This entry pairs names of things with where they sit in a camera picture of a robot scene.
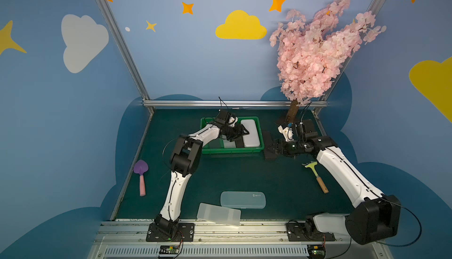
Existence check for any black pencil case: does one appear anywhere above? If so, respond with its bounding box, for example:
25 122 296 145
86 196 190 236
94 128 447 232
235 136 245 148
262 131 277 161

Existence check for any frosted pencil case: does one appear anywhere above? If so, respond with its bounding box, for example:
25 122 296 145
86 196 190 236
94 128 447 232
197 203 241 227
223 140 236 149

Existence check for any white opaque pencil case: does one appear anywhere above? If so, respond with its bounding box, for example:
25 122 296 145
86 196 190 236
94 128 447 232
241 119 261 148

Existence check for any light blue pencil case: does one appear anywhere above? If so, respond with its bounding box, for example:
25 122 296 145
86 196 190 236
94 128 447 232
220 191 267 209

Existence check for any frosted pencil case front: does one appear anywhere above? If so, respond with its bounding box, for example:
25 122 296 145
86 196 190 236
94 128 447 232
197 203 241 227

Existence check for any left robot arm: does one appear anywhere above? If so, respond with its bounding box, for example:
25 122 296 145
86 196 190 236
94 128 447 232
154 109 250 239

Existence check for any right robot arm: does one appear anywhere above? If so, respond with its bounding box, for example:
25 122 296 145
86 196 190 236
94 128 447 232
263 120 401 245

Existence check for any green plastic storage tray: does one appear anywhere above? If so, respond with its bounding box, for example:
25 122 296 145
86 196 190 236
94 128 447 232
202 116 264 155

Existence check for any purple pink toy shovel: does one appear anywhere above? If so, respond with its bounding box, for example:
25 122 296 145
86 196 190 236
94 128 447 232
133 160 148 197

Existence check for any pink blossom artificial tree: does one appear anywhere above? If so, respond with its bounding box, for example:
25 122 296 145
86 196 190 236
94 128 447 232
270 0 386 112

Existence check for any right circuit board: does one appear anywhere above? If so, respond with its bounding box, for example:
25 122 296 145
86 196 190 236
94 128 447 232
307 245 326 259

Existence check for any circuit board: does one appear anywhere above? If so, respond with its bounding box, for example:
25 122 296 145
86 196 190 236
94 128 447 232
307 245 326 259
158 246 180 255

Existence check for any left circuit board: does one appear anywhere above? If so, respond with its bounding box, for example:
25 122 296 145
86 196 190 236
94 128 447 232
158 246 180 255

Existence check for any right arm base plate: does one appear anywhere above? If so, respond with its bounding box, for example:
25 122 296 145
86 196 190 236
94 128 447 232
286 221 335 242

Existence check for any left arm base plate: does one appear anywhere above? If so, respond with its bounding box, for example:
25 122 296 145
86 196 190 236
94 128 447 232
145 222 195 242

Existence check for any aluminium front rail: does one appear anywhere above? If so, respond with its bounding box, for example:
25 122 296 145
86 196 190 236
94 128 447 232
87 220 393 259

